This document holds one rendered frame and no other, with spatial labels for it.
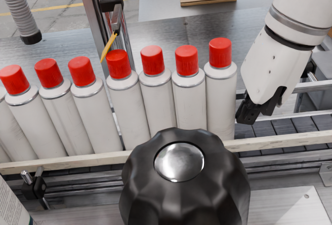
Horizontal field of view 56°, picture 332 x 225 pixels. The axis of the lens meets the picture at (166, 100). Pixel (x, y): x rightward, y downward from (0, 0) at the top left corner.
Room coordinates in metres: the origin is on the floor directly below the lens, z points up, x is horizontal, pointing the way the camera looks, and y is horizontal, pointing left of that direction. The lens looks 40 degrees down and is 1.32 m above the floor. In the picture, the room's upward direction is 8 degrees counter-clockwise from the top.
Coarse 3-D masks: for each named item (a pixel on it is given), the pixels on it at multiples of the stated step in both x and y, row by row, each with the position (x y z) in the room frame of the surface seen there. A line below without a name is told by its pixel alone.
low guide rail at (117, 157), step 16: (224, 144) 0.35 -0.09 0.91; (240, 144) 0.34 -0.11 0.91; (256, 144) 0.34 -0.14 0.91; (272, 144) 0.34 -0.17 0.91; (288, 144) 0.34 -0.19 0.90; (304, 144) 0.34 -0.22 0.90; (32, 160) 0.38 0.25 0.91; (48, 160) 0.37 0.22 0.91; (64, 160) 0.36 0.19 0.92; (80, 160) 0.36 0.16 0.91; (96, 160) 0.36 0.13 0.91; (112, 160) 0.36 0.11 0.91
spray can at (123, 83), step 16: (112, 64) 0.39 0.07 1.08; (128, 64) 0.40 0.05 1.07; (112, 80) 0.39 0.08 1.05; (128, 80) 0.39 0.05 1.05; (112, 96) 0.39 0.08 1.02; (128, 96) 0.38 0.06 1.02; (128, 112) 0.38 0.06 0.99; (144, 112) 0.40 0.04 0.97; (128, 128) 0.38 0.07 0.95; (144, 128) 0.39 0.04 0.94; (128, 144) 0.38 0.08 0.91
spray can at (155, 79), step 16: (144, 48) 0.41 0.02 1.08; (160, 48) 0.40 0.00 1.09; (144, 64) 0.39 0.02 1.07; (160, 64) 0.39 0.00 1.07; (144, 80) 0.39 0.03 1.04; (160, 80) 0.38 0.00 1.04; (144, 96) 0.39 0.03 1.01; (160, 96) 0.38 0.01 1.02; (160, 112) 0.38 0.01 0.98; (160, 128) 0.38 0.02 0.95
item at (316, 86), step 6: (300, 84) 0.42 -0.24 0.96; (306, 84) 0.42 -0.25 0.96; (312, 84) 0.41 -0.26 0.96; (318, 84) 0.41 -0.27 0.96; (324, 84) 0.41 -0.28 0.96; (330, 84) 0.41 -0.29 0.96; (240, 90) 0.43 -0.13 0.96; (294, 90) 0.41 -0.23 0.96; (300, 90) 0.41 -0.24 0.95; (306, 90) 0.41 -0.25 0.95; (312, 90) 0.41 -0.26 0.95; (318, 90) 0.41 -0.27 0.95; (240, 96) 0.42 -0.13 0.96
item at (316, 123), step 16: (240, 128) 0.41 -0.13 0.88; (256, 128) 0.41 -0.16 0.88; (272, 128) 0.40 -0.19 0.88; (288, 128) 0.40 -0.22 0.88; (304, 128) 0.39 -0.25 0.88; (320, 128) 0.38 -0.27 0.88; (320, 144) 0.35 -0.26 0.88; (16, 176) 0.37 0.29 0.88; (32, 176) 0.37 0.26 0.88; (48, 176) 0.37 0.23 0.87
